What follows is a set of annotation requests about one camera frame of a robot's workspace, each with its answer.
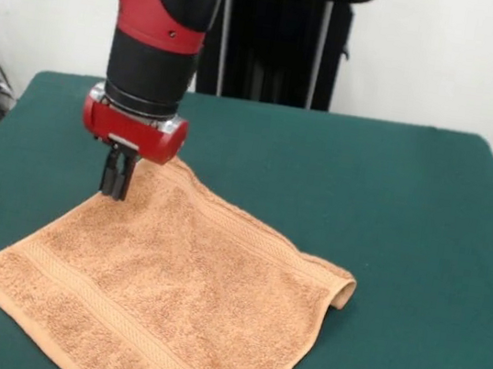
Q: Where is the tan terry cloth towel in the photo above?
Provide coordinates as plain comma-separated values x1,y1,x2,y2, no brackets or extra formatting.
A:
0,129,373,369

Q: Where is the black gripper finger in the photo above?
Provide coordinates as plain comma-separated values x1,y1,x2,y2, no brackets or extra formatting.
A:
111,150,141,204
98,142,124,198

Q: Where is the dark green table cloth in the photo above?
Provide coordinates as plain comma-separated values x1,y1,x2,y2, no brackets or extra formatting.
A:
0,61,493,369

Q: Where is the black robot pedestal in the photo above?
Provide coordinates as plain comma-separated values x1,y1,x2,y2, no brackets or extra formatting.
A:
193,0,380,118

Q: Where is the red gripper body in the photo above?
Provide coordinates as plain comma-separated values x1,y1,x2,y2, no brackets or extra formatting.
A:
76,81,195,169

